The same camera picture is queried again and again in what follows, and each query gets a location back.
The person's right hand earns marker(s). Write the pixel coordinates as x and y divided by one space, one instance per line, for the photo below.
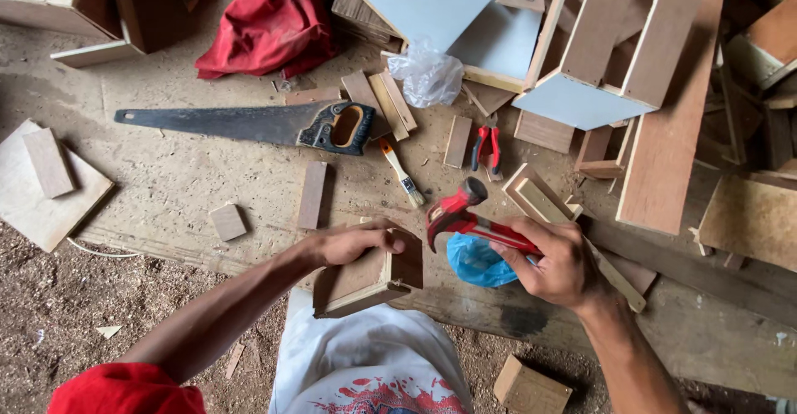
560 264

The person's left hand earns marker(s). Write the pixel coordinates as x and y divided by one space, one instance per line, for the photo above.
352 243

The person's right fingers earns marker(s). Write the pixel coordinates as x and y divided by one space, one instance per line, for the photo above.
520 264

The person's left fingers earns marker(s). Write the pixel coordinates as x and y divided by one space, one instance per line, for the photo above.
389 234

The small wooden box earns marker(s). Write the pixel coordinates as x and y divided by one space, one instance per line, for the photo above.
358 283

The red and black claw hammer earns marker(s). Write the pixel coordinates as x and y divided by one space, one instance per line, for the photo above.
457 218

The blue plastic bag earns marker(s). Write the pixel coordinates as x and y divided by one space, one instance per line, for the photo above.
476 264

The dark narrow wood strip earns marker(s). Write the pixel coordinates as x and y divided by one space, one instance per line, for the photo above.
312 195

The short pale wood strip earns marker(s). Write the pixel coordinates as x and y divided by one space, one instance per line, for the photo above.
457 142

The pale wooden block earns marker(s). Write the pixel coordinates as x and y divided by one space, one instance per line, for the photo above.
532 389

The white printed shirt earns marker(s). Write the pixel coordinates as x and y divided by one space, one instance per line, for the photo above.
367 358

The pale wood slat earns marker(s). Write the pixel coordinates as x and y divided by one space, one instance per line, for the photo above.
393 106

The angled brown wood block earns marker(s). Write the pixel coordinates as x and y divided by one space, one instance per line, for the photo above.
598 158

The wide brown wood piece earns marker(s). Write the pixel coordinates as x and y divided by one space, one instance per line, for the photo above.
543 132

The brown wood offcut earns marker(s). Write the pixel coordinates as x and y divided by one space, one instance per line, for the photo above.
361 93

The flat reddish wood piece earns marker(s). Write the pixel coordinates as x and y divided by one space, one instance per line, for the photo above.
312 96

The small square wood piece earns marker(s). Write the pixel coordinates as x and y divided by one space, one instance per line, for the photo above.
228 222

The clear plastic bag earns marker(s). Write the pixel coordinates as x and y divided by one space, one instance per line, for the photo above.
426 74

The black blade hand saw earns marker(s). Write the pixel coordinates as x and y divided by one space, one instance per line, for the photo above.
249 122

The thin wood sliver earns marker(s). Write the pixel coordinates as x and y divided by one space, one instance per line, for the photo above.
235 361

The long brown wooden plank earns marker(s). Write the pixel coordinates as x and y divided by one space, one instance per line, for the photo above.
672 121

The light blue panel wooden tray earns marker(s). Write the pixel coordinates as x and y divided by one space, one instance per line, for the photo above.
498 43

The wooden shelf unit blue base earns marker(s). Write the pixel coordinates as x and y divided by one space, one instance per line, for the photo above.
598 46

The rough plywood board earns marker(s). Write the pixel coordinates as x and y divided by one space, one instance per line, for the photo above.
750 221

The red cloth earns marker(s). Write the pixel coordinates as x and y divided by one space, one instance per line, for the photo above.
268 28

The red sleeve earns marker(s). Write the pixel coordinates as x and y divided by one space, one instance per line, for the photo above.
127 390

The heap of wood scraps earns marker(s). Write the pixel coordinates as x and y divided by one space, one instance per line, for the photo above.
759 71

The brown rectangular wood piece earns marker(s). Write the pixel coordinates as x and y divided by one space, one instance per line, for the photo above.
50 162

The large square plywood sheet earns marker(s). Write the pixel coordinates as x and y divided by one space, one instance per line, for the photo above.
37 208

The large plywood box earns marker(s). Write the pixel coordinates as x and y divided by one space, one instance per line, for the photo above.
93 3

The pale wooden strip frame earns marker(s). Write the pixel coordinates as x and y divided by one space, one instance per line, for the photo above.
538 199

